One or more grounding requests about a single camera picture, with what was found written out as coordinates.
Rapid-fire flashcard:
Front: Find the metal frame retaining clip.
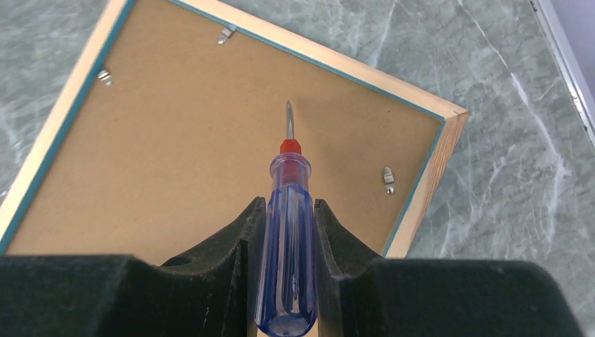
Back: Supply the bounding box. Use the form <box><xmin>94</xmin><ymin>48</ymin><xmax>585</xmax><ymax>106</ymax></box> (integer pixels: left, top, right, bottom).
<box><xmin>382</xmin><ymin>166</ymin><xmax>396</xmax><ymax>194</ymax></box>

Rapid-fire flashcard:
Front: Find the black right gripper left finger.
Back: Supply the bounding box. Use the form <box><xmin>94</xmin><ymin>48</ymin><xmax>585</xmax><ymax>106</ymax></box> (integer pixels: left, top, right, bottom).
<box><xmin>1</xmin><ymin>197</ymin><xmax>265</xmax><ymax>336</ymax></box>

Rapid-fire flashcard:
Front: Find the blue handled screwdriver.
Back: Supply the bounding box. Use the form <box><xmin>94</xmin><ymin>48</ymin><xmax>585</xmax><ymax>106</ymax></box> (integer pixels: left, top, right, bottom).
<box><xmin>255</xmin><ymin>102</ymin><xmax>318</xmax><ymax>336</ymax></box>

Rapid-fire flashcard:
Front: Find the aluminium extrusion rail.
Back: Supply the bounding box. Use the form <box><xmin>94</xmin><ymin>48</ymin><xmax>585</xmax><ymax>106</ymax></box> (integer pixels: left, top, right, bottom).
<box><xmin>530</xmin><ymin>0</ymin><xmax>594</xmax><ymax>143</ymax></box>

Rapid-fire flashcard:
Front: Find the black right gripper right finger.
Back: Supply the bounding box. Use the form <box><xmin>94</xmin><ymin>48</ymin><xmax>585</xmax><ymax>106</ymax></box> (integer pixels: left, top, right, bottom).
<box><xmin>314</xmin><ymin>199</ymin><xmax>582</xmax><ymax>336</ymax></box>

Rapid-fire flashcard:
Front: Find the blue picture frame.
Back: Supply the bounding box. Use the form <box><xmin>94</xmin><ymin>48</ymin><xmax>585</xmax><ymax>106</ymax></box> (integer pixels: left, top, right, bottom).
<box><xmin>1</xmin><ymin>1</ymin><xmax>469</xmax><ymax>263</ymax></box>

